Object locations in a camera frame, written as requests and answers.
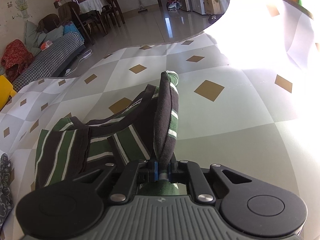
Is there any houndstooth covered sofa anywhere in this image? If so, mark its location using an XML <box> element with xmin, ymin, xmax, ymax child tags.
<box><xmin>11</xmin><ymin>32</ymin><xmax>85</xmax><ymax>93</ymax></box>

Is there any dining table with white cloth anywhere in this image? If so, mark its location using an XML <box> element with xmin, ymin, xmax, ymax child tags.
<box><xmin>78</xmin><ymin>0</ymin><xmax>103</xmax><ymax>14</ymax></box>

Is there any pale green cushion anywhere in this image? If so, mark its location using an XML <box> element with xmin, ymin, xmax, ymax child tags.
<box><xmin>24</xmin><ymin>20</ymin><xmax>43</xmax><ymax>53</ymax></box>

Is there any yellow plastic chair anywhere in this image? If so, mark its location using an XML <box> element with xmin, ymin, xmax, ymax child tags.
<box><xmin>0</xmin><ymin>75</ymin><xmax>18</xmax><ymax>110</ymax></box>

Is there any green brown striped shirt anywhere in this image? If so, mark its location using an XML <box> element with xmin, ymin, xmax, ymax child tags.
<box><xmin>35</xmin><ymin>70</ymin><xmax>180</xmax><ymax>196</ymax></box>

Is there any flower pot wall sticker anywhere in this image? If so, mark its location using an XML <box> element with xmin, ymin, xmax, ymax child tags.
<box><xmin>15</xmin><ymin>0</ymin><xmax>30</xmax><ymax>18</ymax></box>

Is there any white power strip with cable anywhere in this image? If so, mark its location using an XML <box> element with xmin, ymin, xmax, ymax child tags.
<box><xmin>64</xmin><ymin>50</ymin><xmax>93</xmax><ymax>76</ymax></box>

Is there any red patterned cloth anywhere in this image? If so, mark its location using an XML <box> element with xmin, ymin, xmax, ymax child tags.
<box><xmin>1</xmin><ymin>39</ymin><xmax>34</xmax><ymax>77</ymax></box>

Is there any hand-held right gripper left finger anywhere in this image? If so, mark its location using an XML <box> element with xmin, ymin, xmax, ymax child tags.
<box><xmin>72</xmin><ymin>160</ymin><xmax>158</xmax><ymax>202</ymax></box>

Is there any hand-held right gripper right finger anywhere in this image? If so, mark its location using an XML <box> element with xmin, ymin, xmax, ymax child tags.
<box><xmin>169</xmin><ymin>160</ymin><xmax>252</xmax><ymax>203</ymax></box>

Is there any cardboard box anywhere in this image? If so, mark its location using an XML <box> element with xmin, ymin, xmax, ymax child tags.
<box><xmin>203</xmin><ymin>0</ymin><xmax>222</xmax><ymax>14</ymax></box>

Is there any dark grey doodle-print fleece garment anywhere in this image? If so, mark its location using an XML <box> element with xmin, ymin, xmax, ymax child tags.
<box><xmin>0</xmin><ymin>154</ymin><xmax>14</xmax><ymax>227</ymax></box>

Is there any blue printed cloth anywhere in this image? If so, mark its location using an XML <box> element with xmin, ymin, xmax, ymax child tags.
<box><xmin>62</xmin><ymin>22</ymin><xmax>81</xmax><ymax>36</ymax></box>

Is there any plastic bag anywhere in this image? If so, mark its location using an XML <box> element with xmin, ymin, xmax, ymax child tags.
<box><xmin>167</xmin><ymin>0</ymin><xmax>183</xmax><ymax>11</ymax></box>

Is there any dark wooden dining chair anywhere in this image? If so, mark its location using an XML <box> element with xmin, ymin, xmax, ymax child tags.
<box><xmin>37</xmin><ymin>13</ymin><xmax>60</xmax><ymax>33</ymax></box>
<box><xmin>104</xmin><ymin>0</ymin><xmax>125</xmax><ymax>28</ymax></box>

